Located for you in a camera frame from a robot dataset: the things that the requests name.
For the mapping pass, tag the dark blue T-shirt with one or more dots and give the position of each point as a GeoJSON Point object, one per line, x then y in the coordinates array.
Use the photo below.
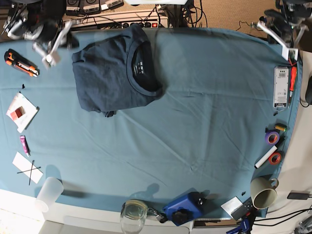
{"type": "Point", "coordinates": [117, 73]}

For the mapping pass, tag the blue clamp bottom edge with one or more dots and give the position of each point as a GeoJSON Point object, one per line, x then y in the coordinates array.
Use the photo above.
{"type": "Point", "coordinates": [245, 225]}

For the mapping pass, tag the white paper card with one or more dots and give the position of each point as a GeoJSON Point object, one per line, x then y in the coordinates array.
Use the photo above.
{"type": "Point", "coordinates": [24, 164]}

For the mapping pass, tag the purple tape roll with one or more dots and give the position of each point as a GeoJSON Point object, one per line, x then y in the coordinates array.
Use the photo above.
{"type": "Point", "coordinates": [272, 137]}

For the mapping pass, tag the red tape roll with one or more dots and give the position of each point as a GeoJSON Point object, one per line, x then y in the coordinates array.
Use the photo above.
{"type": "Point", "coordinates": [275, 158]}

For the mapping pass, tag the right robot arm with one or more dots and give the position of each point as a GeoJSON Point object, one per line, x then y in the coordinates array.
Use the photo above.
{"type": "Point", "coordinates": [40, 21]}

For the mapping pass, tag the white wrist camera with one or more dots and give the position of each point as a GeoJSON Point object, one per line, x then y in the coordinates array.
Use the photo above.
{"type": "Point", "coordinates": [51, 60]}
{"type": "Point", "coordinates": [290, 53]}

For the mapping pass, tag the black remote control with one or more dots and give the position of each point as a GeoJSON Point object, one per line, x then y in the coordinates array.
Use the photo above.
{"type": "Point", "coordinates": [241, 211]}

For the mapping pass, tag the clear drinking glass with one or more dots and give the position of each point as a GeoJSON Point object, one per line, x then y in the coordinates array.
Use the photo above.
{"type": "Point", "coordinates": [133, 216]}

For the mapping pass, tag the black power strip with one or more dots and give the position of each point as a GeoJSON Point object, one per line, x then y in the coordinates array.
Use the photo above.
{"type": "Point", "coordinates": [147, 24]}

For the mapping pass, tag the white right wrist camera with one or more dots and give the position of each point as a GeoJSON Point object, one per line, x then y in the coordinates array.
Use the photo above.
{"type": "Point", "coordinates": [51, 60]}

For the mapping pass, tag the translucent plastic cup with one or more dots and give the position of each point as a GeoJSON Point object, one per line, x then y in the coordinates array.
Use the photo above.
{"type": "Point", "coordinates": [49, 193]}

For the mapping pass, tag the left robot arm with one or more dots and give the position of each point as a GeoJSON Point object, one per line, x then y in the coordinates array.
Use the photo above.
{"type": "Point", "coordinates": [190, 14]}

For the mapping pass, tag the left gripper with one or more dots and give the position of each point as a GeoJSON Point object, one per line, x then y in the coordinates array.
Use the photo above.
{"type": "Point", "coordinates": [287, 24]}

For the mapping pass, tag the white paper packet red square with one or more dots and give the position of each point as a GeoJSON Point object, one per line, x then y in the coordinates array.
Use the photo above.
{"type": "Point", "coordinates": [21, 111]}

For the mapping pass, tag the orange black utility knife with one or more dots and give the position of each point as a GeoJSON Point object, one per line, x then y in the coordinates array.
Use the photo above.
{"type": "Point", "coordinates": [18, 62]}

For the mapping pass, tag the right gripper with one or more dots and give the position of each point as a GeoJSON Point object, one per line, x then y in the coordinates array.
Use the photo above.
{"type": "Point", "coordinates": [51, 35]}

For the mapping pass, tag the small purple tube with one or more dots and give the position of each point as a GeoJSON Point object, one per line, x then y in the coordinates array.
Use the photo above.
{"type": "Point", "coordinates": [25, 145]}

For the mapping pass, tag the white marker pen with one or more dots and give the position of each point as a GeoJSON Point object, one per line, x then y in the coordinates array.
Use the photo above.
{"type": "Point", "coordinates": [265, 157]}

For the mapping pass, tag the white paper note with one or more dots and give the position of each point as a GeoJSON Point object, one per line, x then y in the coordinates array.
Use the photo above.
{"type": "Point", "coordinates": [231, 205]}

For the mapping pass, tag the orange red pen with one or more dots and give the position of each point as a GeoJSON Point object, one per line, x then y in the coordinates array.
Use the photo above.
{"type": "Point", "coordinates": [293, 78]}

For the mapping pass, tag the small metal padlock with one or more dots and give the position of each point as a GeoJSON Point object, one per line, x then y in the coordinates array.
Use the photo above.
{"type": "Point", "coordinates": [161, 217]}

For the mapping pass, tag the black power adapter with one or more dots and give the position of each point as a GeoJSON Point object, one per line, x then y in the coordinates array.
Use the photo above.
{"type": "Point", "coordinates": [298, 196]}

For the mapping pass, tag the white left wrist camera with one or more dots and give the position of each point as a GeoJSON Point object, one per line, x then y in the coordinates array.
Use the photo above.
{"type": "Point", "coordinates": [290, 53]}

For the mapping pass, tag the black hairpin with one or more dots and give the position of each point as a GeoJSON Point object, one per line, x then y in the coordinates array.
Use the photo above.
{"type": "Point", "coordinates": [31, 172]}
{"type": "Point", "coordinates": [34, 168]}

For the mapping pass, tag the beige ceramic mug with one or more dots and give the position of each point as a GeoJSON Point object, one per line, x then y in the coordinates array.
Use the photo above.
{"type": "Point", "coordinates": [263, 192]}

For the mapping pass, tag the blue box with black knob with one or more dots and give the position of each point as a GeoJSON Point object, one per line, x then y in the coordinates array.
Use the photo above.
{"type": "Point", "coordinates": [185, 208]}

